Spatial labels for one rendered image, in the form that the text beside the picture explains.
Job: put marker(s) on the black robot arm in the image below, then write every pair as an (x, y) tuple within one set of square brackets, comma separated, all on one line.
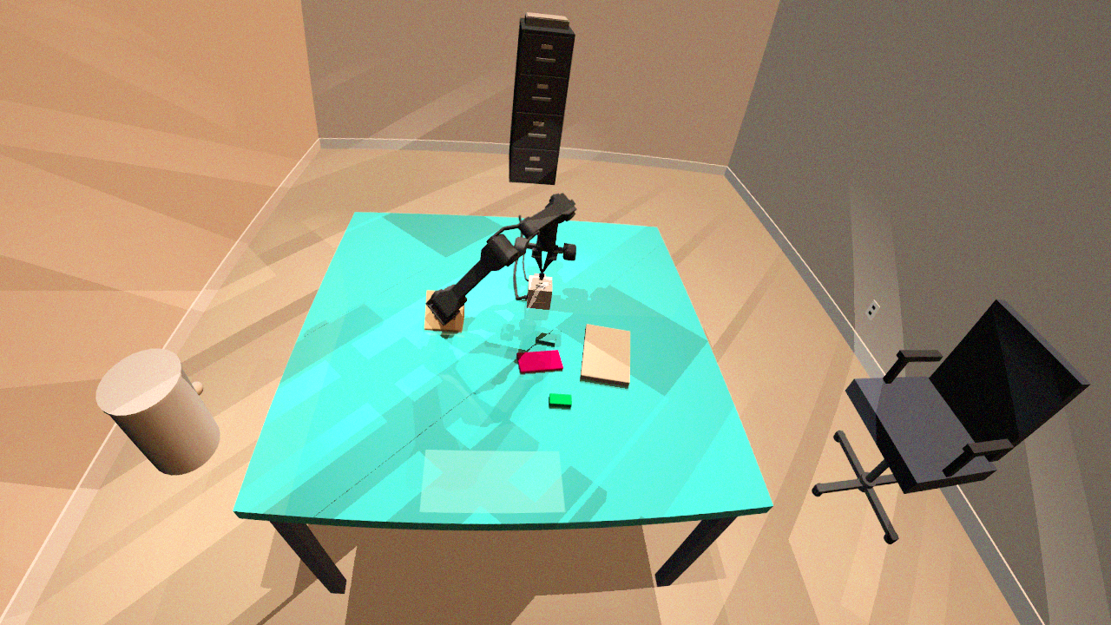
[(497, 253)]

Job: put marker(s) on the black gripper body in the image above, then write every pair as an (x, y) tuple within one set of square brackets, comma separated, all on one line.
[(547, 243)]

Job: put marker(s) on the pink flat rectangular block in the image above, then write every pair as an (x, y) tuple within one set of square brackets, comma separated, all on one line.
[(545, 361)]

